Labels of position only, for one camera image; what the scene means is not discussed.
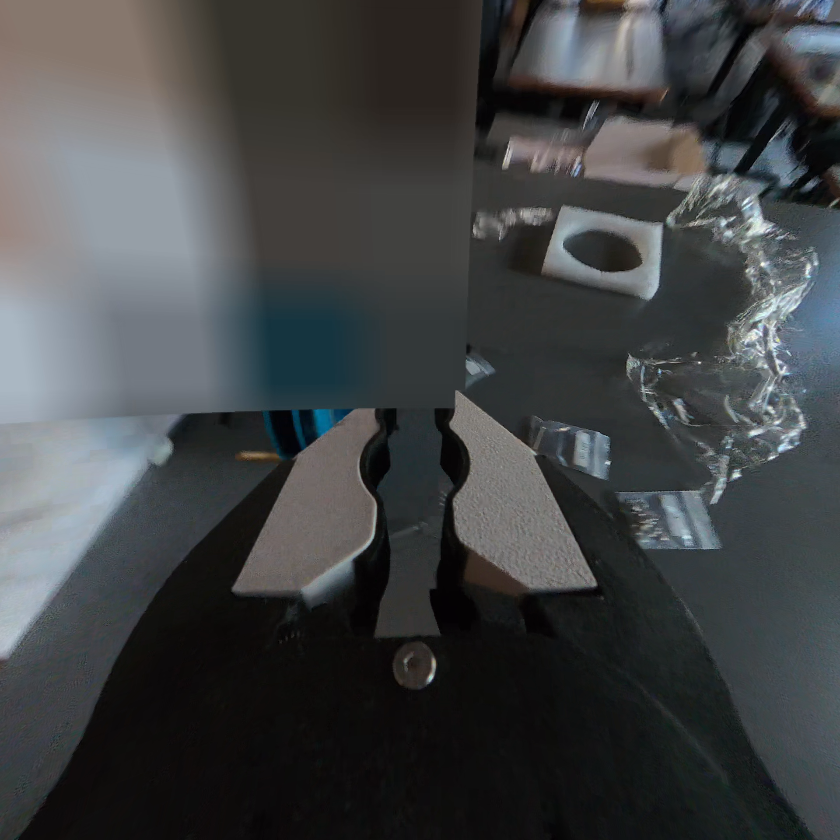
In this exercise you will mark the shiny clear plastic packet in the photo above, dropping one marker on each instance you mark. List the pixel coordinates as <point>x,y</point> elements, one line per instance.
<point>544,152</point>

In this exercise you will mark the black chair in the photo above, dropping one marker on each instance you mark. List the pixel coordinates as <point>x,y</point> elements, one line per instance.
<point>754,85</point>

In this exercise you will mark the background table with white top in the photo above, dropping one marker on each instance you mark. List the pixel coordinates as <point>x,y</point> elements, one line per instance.
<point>590,52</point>

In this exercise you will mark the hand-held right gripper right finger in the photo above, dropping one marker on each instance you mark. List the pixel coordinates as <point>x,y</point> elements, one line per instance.
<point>512,512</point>

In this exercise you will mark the white foam block with hole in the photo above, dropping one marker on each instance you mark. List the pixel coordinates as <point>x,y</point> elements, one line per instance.
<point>602,252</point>

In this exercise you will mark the crumpled clear plastic wrap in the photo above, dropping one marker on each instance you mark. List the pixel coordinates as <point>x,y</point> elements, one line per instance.
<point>728,341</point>

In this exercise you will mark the open cardboard box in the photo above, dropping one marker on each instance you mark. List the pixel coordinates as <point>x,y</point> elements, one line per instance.
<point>646,152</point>

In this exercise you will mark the small clear zip bag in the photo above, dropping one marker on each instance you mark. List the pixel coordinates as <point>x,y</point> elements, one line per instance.
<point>569,447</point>
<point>670,520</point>
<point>478,367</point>

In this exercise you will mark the white sheet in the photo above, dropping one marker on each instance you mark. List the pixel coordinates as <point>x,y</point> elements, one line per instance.
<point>59,518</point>

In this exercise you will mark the blue object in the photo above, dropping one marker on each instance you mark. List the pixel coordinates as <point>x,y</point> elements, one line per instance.
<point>303,433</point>

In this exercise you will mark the crumpled clear plastic bag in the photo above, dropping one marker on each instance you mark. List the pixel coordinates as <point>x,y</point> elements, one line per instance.
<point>508,222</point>

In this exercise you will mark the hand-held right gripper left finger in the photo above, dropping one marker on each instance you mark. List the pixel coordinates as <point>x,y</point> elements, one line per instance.
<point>315,518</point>

